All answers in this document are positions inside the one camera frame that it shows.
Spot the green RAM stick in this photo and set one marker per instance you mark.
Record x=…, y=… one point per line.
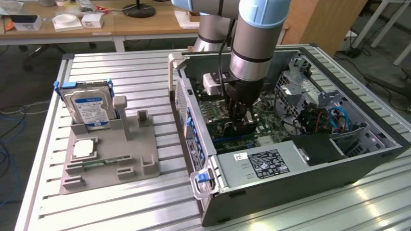
x=96, y=163

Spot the blue case latch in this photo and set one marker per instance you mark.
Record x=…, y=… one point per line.
x=201, y=178

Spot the hard disk with blue bracket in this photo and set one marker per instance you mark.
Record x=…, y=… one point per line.
x=89, y=108

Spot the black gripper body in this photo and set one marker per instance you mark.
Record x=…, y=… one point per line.
x=245, y=92

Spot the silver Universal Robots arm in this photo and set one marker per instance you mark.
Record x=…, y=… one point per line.
x=253, y=48

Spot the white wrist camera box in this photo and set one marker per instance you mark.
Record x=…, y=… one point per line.
x=211, y=85

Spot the open dark PC case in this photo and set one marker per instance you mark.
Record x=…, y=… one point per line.
x=288, y=192

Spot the wooden cabinet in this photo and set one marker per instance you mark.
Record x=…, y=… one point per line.
x=320, y=24

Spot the metal disk bay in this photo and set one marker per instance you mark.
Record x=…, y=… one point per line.
x=352, y=142

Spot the green motherboard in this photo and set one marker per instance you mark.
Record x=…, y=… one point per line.
x=269, y=122

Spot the CPU socket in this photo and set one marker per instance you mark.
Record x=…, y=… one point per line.
x=221, y=108

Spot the perforated metal drive cage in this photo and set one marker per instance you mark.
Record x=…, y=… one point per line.
x=288, y=96

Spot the silver CPU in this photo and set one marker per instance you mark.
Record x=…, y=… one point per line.
x=84, y=148

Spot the white paper stack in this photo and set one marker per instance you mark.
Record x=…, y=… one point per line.
x=184, y=21

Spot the black round stand base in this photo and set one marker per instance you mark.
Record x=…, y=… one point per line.
x=139, y=11

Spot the grey power supply unit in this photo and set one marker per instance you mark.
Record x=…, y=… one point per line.
x=240, y=173

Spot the white holder with round hole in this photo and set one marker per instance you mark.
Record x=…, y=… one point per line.
x=67, y=22

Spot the blue expansion slot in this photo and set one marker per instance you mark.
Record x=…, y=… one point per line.
x=227, y=139

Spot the white table frame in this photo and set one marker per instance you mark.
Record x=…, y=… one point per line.
x=366, y=26

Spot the grey parts rack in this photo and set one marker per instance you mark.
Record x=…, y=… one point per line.
x=108, y=149

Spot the black graphics card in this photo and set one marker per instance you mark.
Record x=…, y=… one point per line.
x=240, y=128

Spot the small white box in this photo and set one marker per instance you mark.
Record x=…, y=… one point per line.
x=92, y=21

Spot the white box with black lid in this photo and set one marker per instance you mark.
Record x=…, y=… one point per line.
x=27, y=25

